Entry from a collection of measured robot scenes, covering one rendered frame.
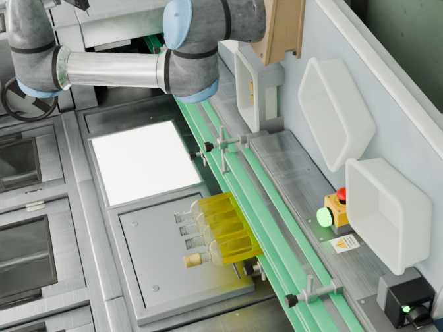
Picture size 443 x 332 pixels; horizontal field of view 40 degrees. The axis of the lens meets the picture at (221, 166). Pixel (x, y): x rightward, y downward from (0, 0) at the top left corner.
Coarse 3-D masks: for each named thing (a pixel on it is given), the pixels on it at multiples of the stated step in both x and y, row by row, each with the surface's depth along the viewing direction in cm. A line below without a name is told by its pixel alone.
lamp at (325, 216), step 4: (324, 208) 146; (328, 208) 145; (320, 212) 145; (324, 212) 145; (328, 212) 145; (320, 216) 145; (324, 216) 144; (328, 216) 144; (332, 216) 144; (320, 220) 145; (324, 220) 144; (328, 220) 144; (332, 220) 145; (320, 224) 146; (324, 224) 145; (328, 224) 145; (332, 224) 146
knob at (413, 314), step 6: (420, 306) 121; (408, 312) 122; (414, 312) 121; (420, 312) 120; (426, 312) 120; (408, 318) 122; (414, 318) 120; (420, 318) 120; (426, 318) 121; (414, 324) 120; (420, 324) 120; (426, 324) 120
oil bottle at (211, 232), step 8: (240, 216) 172; (216, 224) 170; (224, 224) 170; (232, 224) 169; (240, 224) 169; (248, 224) 169; (208, 232) 168; (216, 232) 167; (224, 232) 167; (232, 232) 167; (240, 232) 168; (208, 240) 167
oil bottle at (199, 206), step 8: (224, 192) 181; (200, 200) 179; (208, 200) 178; (216, 200) 178; (224, 200) 178; (232, 200) 178; (192, 208) 177; (200, 208) 176; (208, 208) 176; (192, 216) 177
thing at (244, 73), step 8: (240, 56) 180; (240, 64) 188; (248, 64) 176; (240, 72) 189; (248, 72) 190; (240, 80) 191; (248, 80) 192; (256, 80) 173; (240, 88) 193; (248, 88) 194; (256, 88) 175; (240, 96) 195; (248, 96) 195; (256, 96) 177; (240, 104) 196; (248, 104) 197; (256, 104) 178; (240, 112) 196; (248, 112) 195; (256, 112) 180; (248, 120) 192; (256, 120) 182; (256, 128) 183
